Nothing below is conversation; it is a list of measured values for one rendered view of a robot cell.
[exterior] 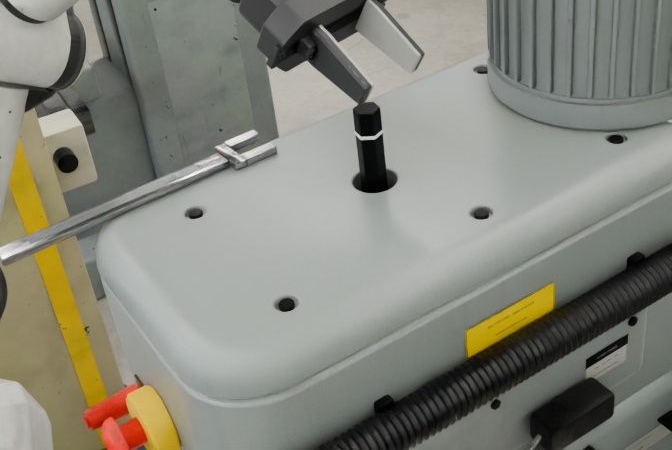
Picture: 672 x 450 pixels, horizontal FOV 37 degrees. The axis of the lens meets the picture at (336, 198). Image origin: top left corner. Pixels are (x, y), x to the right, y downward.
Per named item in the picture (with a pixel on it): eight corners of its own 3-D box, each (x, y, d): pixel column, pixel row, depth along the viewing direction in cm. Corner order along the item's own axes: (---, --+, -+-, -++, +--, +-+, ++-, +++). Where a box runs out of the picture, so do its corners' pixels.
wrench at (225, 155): (8, 274, 76) (5, 265, 75) (-8, 250, 79) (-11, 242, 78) (277, 153, 86) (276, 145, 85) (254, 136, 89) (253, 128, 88)
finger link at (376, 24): (422, 51, 74) (364, -3, 75) (407, 79, 76) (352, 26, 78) (435, 43, 74) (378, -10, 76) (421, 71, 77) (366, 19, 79)
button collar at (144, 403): (165, 478, 78) (148, 426, 75) (135, 432, 83) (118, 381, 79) (187, 465, 79) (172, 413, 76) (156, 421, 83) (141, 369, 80)
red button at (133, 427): (122, 480, 77) (110, 446, 75) (103, 449, 80) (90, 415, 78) (160, 460, 79) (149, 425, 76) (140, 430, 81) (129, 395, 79)
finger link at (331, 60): (364, 106, 73) (308, 51, 75) (377, 79, 71) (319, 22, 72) (349, 116, 72) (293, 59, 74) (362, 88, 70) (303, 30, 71)
